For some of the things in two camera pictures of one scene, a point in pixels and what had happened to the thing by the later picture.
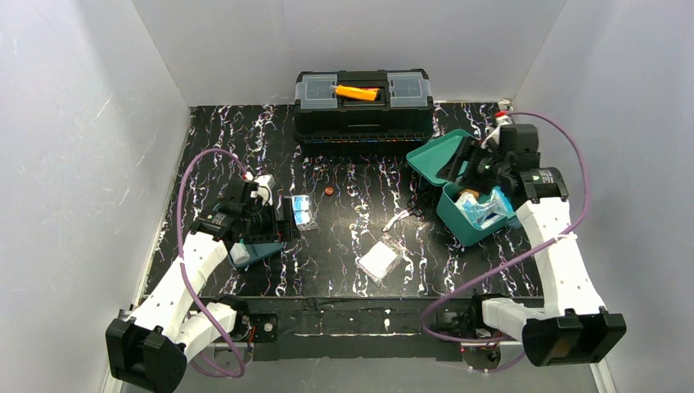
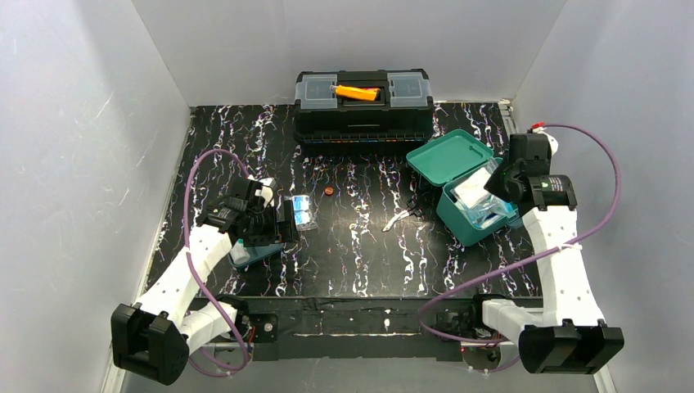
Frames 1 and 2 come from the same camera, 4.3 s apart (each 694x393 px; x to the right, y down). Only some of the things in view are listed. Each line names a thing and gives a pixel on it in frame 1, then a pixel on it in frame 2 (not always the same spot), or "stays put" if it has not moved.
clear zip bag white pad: x=380 y=259 -> x=471 y=193
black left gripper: x=269 y=230 stays put
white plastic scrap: x=395 y=219 stays put
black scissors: x=418 y=211 stays put
